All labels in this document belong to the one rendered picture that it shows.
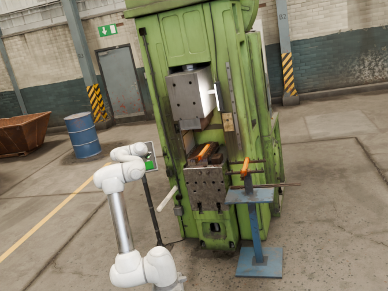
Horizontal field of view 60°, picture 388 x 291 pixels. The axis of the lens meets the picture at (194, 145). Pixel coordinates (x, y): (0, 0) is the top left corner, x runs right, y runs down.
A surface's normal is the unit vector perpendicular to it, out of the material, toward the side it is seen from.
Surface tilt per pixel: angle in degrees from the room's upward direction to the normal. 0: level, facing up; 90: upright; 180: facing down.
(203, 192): 90
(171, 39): 90
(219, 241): 90
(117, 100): 90
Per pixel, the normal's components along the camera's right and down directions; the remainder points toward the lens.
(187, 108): -0.31, 0.36
